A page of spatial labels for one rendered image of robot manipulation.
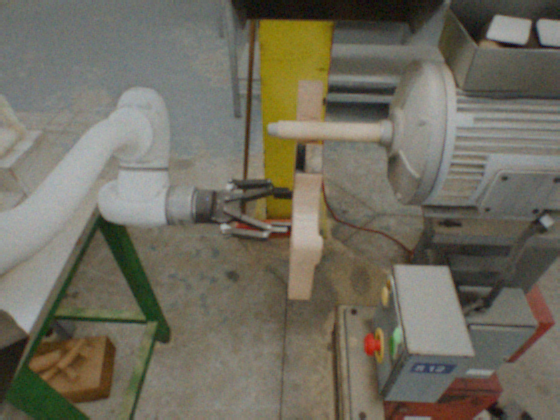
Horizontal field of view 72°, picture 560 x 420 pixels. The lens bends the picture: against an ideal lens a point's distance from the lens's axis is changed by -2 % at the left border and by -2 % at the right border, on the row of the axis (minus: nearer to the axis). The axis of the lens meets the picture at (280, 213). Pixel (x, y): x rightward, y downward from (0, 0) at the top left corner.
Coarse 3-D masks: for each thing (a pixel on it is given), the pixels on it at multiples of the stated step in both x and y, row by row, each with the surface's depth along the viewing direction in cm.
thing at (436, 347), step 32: (416, 288) 62; (448, 288) 62; (384, 320) 68; (416, 320) 58; (448, 320) 58; (384, 352) 67; (416, 352) 55; (448, 352) 55; (384, 384) 66; (416, 384) 63; (448, 384) 62
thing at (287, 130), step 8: (280, 128) 68; (288, 128) 68; (296, 128) 68; (304, 128) 68; (312, 128) 68; (320, 128) 68; (328, 128) 68; (336, 128) 68; (344, 128) 68; (352, 128) 68; (360, 128) 68; (368, 128) 68; (376, 128) 68; (280, 136) 69; (288, 136) 69; (296, 136) 69; (304, 136) 69; (312, 136) 69; (320, 136) 69; (328, 136) 69; (336, 136) 69; (344, 136) 68; (352, 136) 68; (360, 136) 68; (368, 136) 68; (376, 136) 68
